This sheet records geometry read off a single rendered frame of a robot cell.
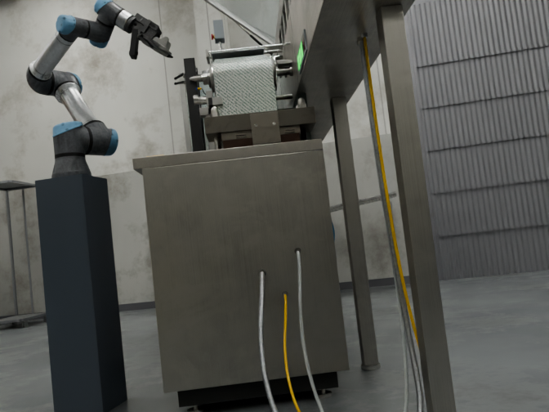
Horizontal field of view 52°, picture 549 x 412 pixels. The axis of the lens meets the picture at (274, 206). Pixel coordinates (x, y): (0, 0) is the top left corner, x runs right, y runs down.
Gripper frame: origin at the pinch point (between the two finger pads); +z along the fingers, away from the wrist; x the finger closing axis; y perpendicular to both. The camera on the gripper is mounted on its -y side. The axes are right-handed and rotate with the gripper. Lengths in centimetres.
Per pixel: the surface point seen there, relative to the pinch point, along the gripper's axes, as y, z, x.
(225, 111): -6.9, 32.7, -4.2
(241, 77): 8.1, 30.0, -4.2
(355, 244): -21, 106, 9
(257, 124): -8, 48, -26
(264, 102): 4.6, 43.2, -4.2
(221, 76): 4.0, 23.4, -4.2
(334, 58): 21, 59, -42
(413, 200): -13, 99, -81
